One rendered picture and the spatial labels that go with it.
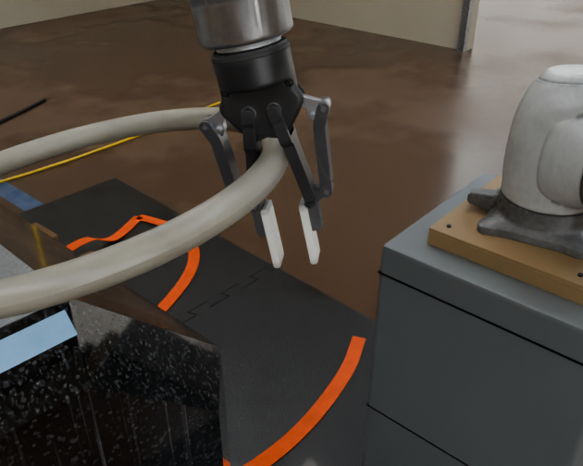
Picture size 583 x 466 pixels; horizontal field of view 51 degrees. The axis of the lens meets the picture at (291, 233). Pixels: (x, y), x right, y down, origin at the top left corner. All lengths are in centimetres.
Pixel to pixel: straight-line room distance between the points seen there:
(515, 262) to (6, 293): 78
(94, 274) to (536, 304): 72
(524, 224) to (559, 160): 14
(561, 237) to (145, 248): 77
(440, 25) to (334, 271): 359
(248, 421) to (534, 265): 105
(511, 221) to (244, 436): 102
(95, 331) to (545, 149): 72
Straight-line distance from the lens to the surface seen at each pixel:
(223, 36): 57
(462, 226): 112
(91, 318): 92
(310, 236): 65
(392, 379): 127
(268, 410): 187
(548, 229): 110
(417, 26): 579
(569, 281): 104
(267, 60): 58
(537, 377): 108
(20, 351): 88
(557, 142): 102
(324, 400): 189
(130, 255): 49
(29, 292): 50
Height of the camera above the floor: 139
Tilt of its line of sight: 31 degrees down
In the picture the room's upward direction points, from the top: straight up
